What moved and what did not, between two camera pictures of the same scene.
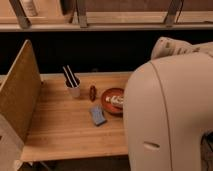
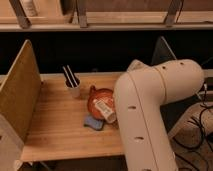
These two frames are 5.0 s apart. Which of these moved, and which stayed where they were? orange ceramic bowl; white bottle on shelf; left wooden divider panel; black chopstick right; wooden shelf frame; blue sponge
Moved: blue sponge; orange ceramic bowl
Stayed: wooden shelf frame; left wooden divider panel; black chopstick right; white bottle on shelf
